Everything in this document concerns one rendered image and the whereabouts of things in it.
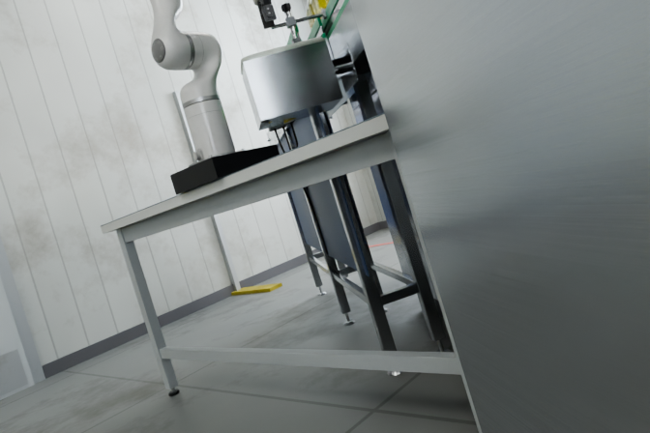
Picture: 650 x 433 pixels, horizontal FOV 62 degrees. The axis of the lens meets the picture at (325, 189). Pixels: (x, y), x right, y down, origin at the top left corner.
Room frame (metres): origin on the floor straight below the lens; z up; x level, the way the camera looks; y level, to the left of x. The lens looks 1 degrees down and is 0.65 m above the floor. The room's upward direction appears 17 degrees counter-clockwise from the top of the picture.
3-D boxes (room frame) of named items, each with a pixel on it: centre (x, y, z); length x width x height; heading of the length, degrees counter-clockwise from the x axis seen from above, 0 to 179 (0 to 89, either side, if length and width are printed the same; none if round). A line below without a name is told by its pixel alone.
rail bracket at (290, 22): (1.58, -0.07, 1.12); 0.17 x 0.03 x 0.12; 99
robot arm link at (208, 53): (1.73, 0.27, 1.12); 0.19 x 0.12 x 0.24; 140
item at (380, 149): (1.70, 0.31, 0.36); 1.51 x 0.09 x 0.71; 45
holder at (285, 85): (1.46, -0.02, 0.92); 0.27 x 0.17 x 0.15; 99
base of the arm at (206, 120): (1.71, 0.29, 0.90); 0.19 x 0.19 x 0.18
